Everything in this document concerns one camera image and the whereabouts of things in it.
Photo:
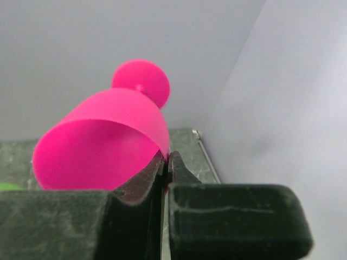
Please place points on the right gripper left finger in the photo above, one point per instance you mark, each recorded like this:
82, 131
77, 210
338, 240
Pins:
125, 223

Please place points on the green plastic wine glass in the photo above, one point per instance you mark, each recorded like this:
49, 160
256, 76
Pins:
10, 187

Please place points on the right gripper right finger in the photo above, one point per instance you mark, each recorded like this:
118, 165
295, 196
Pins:
233, 221

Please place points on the pink plastic wine glass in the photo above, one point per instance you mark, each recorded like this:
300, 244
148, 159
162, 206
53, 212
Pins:
109, 137

